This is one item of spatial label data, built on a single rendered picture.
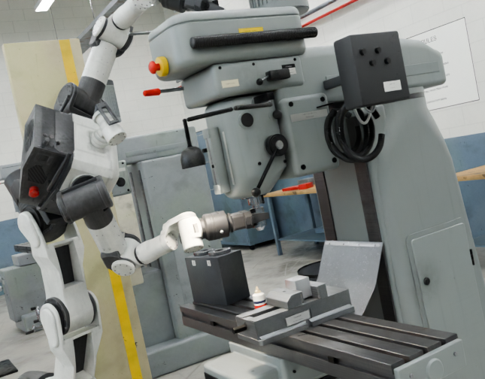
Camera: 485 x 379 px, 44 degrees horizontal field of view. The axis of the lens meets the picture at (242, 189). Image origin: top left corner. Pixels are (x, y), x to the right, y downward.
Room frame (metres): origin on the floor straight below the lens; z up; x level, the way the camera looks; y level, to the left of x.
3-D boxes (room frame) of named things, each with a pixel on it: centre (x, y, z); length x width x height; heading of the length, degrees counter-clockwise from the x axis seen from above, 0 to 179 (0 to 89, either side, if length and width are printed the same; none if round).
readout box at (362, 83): (1.83, -0.46, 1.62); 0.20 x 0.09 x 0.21; 120
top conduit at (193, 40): (1.86, -0.14, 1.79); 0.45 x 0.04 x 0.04; 120
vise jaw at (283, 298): (1.81, -0.06, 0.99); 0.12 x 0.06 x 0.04; 28
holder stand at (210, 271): (2.35, 0.17, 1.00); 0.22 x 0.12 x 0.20; 40
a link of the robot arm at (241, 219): (1.95, 0.06, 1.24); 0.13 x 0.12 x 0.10; 11
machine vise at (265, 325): (1.82, -0.08, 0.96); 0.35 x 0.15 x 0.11; 118
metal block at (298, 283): (1.83, -0.11, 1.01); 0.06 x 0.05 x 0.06; 28
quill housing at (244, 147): (1.97, -0.04, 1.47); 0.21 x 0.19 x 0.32; 30
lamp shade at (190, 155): (1.78, 0.13, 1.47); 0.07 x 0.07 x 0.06
